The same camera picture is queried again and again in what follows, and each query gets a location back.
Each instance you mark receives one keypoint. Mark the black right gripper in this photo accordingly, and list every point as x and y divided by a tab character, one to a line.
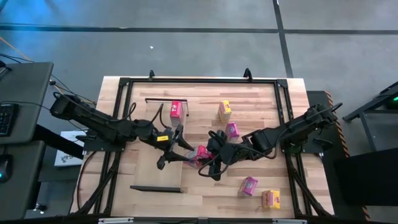
228	154

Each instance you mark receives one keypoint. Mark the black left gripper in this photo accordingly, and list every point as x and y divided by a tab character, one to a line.
161	139

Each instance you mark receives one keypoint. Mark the red Froot Loops cereal box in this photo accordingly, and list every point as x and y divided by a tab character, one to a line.
197	153
176	110

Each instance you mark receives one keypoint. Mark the purple Raisin Bran cereal box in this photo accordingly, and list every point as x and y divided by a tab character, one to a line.
232	130
248	185

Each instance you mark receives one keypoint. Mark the yellow Corn Pops cereal box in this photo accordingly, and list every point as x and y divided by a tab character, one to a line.
224	109
271	199

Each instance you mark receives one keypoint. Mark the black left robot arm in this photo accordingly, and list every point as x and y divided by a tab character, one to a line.
93	119

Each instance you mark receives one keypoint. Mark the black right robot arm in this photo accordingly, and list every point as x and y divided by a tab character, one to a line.
295	127

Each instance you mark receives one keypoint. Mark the white printed box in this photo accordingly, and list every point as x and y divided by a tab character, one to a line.
66	155

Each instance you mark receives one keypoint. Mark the black mat with hazard stripes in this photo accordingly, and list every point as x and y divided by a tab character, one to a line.
317	102

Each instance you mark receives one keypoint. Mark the black desk support bar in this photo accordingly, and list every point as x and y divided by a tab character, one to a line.
56	140

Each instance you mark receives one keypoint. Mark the desk caster wheel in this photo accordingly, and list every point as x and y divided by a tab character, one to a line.
40	208

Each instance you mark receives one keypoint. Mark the large black box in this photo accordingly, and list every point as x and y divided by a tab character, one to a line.
367	177

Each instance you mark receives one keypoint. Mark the grey desk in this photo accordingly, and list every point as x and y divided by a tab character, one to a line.
21	186
28	87

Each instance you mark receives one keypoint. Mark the black computer mouse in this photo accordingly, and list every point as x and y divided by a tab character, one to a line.
4	168

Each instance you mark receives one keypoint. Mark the black keyboard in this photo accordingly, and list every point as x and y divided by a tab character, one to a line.
6	119

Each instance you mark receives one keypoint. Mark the black metal cart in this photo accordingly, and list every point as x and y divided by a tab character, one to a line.
385	93

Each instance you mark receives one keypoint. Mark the black aluminium table frame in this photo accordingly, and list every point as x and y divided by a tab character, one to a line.
202	81

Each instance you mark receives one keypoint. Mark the black frame clamp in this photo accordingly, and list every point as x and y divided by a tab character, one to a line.
247	74
151	75

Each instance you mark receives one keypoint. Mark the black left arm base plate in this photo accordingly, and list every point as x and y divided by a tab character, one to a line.
93	147

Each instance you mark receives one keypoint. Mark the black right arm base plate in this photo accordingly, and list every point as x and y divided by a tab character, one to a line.
306	150

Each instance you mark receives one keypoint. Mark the silver metal bracket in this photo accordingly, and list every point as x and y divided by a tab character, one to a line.
289	221
115	220

